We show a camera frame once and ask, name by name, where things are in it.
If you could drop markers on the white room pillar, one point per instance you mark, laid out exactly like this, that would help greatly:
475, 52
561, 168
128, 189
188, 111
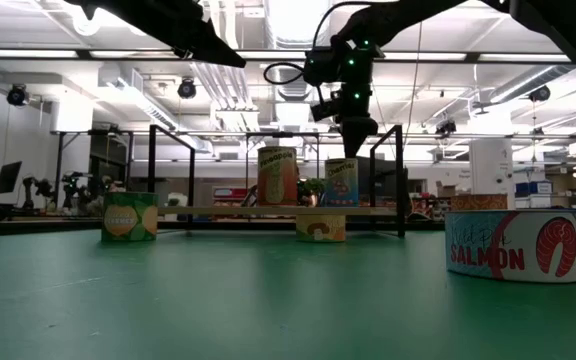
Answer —
491, 172

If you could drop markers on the pineapple label can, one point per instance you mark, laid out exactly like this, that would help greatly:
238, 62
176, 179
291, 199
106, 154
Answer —
277, 175

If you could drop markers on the black ceiling spotlight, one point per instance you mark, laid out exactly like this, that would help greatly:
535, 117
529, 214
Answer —
16, 95
186, 89
445, 127
539, 93

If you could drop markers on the green table mat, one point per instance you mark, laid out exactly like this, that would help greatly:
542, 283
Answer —
268, 310

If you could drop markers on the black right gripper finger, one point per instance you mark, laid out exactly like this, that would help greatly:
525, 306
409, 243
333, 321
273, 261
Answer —
366, 129
349, 132

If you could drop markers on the black background frame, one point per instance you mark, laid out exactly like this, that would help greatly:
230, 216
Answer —
282, 134

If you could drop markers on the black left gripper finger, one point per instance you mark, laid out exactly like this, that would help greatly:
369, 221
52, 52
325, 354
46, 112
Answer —
193, 20
168, 35

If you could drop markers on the black rig frame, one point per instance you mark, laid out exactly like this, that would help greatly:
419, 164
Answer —
43, 227

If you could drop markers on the background potted plant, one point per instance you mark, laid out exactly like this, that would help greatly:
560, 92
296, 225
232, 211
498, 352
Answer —
310, 190

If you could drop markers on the black ceiling light rail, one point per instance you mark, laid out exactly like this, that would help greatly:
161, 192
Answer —
473, 57

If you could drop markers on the blue storage bins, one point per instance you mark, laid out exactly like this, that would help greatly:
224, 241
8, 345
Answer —
533, 192

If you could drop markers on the cardboard box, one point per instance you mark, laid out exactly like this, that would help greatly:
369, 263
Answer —
446, 189

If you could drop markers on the wooden shelf black frame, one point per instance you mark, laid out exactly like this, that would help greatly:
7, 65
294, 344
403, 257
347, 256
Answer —
218, 211

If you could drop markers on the black background monitor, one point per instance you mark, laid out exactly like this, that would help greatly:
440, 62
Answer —
7, 177

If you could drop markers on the short mushroom label can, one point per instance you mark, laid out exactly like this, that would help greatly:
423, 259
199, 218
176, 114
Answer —
320, 229

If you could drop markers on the black metal rack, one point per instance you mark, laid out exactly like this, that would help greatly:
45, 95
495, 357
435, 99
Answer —
59, 165

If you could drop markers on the cherries label can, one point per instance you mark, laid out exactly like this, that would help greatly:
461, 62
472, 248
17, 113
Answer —
341, 182

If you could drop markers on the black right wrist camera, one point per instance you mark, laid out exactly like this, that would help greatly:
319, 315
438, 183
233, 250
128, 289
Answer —
322, 65

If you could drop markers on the black background robot arm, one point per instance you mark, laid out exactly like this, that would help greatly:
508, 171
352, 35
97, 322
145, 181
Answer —
75, 187
33, 190

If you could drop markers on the green citrus label can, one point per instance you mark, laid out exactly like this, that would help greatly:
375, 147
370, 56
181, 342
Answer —
129, 217

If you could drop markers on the ceiling ventilation duct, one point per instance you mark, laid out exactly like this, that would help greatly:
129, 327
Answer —
293, 20

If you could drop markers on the salmon label can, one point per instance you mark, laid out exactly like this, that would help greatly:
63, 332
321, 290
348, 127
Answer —
513, 245

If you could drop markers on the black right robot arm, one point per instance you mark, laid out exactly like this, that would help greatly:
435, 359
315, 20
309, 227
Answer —
403, 15

